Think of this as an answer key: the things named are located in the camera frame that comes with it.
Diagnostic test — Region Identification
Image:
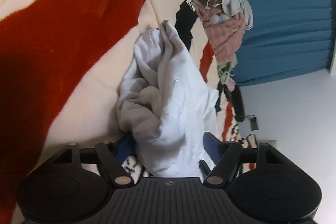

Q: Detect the white shirt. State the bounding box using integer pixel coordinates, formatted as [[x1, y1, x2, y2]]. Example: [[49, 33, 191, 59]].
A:
[[116, 20, 219, 178]]

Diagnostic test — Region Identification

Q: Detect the pile of laundry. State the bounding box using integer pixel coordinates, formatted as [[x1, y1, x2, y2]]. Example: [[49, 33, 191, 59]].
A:
[[192, 0, 253, 86]]

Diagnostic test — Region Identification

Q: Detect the right blue curtain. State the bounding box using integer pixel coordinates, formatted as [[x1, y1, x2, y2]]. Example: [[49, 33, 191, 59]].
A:
[[233, 0, 335, 86]]

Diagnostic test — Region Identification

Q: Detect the striped fleece blanket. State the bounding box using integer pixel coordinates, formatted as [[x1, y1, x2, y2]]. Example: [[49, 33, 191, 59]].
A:
[[0, 0, 259, 224]]

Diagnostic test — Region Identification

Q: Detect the wall power socket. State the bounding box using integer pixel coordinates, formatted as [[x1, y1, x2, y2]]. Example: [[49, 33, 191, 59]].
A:
[[244, 115, 259, 131]]

